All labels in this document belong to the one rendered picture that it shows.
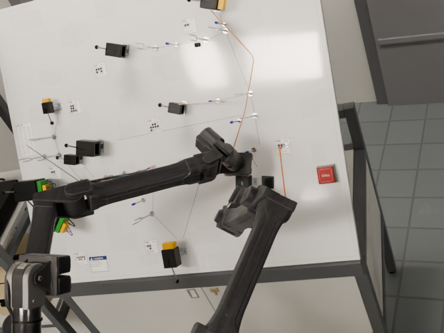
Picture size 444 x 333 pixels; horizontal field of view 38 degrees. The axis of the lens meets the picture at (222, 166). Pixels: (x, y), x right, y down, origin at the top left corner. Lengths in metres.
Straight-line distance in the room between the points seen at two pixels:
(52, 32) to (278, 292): 1.20
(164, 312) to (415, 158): 1.71
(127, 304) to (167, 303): 0.16
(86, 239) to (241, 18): 0.96
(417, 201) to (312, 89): 1.49
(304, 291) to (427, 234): 1.10
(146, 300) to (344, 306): 0.73
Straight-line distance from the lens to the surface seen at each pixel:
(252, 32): 2.04
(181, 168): 1.75
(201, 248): 2.17
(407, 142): 3.68
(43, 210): 1.68
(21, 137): 2.44
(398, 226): 3.26
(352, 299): 2.28
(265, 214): 1.33
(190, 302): 2.41
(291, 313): 2.38
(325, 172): 1.97
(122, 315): 2.60
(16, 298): 1.18
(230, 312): 1.27
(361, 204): 2.29
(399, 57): 3.72
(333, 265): 2.06
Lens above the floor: 2.46
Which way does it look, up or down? 39 degrees down
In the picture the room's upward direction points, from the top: 25 degrees counter-clockwise
